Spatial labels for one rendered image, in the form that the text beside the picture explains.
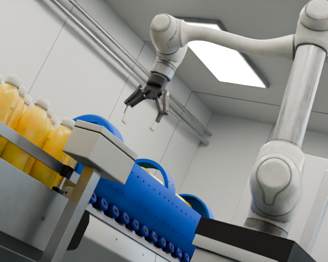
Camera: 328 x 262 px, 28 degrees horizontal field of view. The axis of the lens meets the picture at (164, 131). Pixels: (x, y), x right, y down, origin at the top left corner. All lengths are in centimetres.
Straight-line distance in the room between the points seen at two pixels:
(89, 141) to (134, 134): 586
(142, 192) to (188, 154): 623
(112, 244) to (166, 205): 31
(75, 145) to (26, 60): 463
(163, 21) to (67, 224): 90
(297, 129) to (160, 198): 60
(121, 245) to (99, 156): 63
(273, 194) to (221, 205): 613
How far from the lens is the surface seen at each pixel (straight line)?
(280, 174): 205
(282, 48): 251
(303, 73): 226
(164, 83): 252
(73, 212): 183
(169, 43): 241
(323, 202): 339
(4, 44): 624
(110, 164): 184
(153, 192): 240
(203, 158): 858
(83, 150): 179
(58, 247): 182
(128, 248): 240
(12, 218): 178
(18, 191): 177
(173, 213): 256
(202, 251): 223
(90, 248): 222
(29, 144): 179
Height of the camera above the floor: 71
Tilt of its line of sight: 15 degrees up
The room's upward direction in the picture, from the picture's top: 24 degrees clockwise
